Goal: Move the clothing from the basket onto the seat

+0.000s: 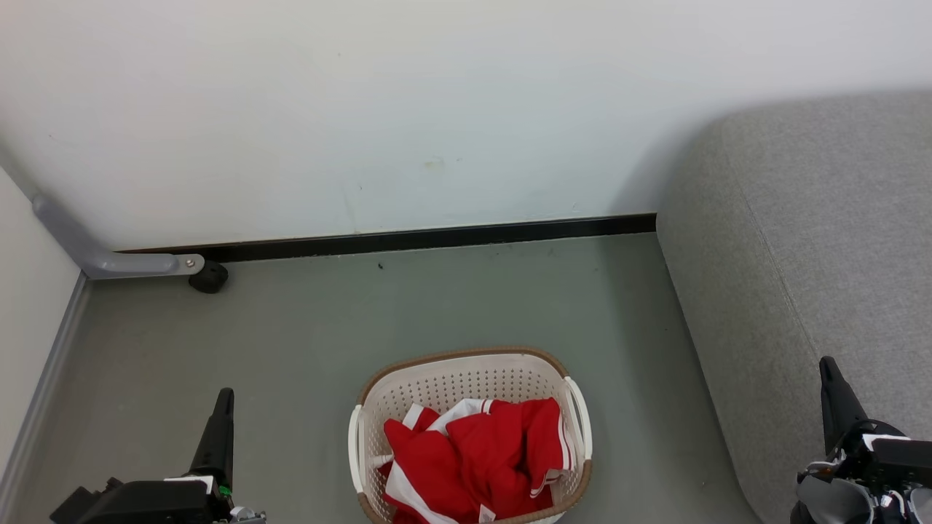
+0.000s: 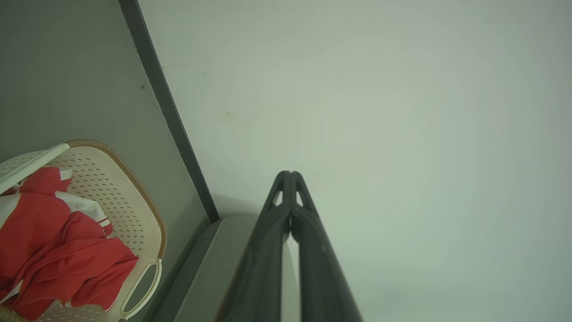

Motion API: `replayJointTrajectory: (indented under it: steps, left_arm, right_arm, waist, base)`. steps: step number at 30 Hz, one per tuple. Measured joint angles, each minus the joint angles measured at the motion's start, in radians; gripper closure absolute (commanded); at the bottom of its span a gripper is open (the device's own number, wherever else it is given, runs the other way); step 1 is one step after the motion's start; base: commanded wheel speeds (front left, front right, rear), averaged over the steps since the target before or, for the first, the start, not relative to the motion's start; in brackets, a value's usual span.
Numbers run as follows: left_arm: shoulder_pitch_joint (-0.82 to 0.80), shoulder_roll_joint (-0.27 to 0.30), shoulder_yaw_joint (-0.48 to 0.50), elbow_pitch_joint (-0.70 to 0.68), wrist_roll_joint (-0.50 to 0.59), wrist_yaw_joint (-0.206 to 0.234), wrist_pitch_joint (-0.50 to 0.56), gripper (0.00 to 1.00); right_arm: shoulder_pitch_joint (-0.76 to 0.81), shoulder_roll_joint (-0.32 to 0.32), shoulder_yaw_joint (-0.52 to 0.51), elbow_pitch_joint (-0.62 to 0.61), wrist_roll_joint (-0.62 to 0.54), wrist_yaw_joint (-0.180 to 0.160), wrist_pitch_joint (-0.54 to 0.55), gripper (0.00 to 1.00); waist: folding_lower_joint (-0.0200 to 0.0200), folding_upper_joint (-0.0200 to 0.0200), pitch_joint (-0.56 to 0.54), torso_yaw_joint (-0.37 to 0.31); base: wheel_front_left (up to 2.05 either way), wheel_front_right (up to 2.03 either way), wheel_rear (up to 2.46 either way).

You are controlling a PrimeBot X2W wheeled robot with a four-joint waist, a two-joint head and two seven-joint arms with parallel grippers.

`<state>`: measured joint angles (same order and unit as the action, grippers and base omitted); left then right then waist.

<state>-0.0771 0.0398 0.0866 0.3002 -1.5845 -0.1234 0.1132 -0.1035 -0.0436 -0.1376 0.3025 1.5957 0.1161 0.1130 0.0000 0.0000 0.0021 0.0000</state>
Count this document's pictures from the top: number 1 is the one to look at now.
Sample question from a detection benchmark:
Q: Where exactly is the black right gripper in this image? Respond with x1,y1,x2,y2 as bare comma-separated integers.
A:
819,356,932,493

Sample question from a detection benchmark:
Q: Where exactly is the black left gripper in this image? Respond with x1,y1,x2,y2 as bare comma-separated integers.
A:
50,388,235,524

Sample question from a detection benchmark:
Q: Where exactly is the red garment with paper tag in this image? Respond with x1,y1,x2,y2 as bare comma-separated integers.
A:
437,397,576,521

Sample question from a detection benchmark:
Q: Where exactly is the grey fabric sofa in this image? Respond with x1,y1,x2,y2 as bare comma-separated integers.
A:
655,91,932,524

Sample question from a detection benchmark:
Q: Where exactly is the black caster wheel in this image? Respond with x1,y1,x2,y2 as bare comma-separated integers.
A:
189,261,229,295

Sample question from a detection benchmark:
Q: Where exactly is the grey skirting strip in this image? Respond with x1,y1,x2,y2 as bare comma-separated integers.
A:
0,273,92,510

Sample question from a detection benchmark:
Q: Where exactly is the white perforated laundry basket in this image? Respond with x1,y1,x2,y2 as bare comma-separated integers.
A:
347,346,593,524

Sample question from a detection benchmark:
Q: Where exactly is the black baseboard strip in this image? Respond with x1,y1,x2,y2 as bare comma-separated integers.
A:
116,213,657,263

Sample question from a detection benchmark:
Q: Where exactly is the grey metal frame leg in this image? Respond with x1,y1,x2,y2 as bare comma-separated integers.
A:
31,193,206,281

